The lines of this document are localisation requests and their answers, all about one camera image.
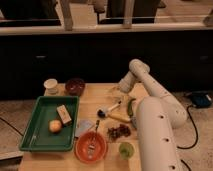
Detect white handled dish brush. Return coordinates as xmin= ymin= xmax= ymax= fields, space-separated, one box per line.
xmin=97 ymin=102 xmax=121 ymax=118

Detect dark red bowl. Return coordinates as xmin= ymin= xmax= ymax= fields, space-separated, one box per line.
xmin=65 ymin=78 xmax=85 ymax=96

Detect metal spoon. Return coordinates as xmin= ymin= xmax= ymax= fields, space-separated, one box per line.
xmin=88 ymin=120 xmax=100 ymax=159

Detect grey cloth piece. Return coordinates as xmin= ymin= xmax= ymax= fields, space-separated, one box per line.
xmin=75 ymin=120 xmax=94 ymax=137

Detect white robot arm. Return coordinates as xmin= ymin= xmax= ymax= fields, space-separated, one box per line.
xmin=118 ymin=59 xmax=187 ymax=171

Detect yellow banana toy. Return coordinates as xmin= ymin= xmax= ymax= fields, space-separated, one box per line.
xmin=108 ymin=114 xmax=130 ymax=123

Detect green plastic tray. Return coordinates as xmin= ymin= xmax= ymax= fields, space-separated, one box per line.
xmin=19 ymin=96 xmax=79 ymax=152

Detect green cucumber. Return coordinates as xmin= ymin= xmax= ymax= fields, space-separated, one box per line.
xmin=127 ymin=98 xmax=136 ymax=117

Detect bunch of red grapes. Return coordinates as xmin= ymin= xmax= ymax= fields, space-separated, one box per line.
xmin=107 ymin=124 xmax=131 ymax=141

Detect white ceramic cup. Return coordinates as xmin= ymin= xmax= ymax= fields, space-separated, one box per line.
xmin=43 ymin=78 xmax=58 ymax=95

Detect orange bowl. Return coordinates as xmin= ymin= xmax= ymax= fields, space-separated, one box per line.
xmin=75 ymin=131 xmax=108 ymax=164

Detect black cable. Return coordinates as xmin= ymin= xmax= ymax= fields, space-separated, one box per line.
xmin=176 ymin=104 xmax=200 ymax=150

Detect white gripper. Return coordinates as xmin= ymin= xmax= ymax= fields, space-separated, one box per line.
xmin=118 ymin=72 xmax=136 ymax=93

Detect yellow apple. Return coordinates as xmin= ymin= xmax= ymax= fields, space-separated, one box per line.
xmin=49 ymin=120 xmax=62 ymax=133

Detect blue object on floor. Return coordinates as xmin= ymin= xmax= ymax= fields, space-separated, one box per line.
xmin=190 ymin=93 xmax=212 ymax=108

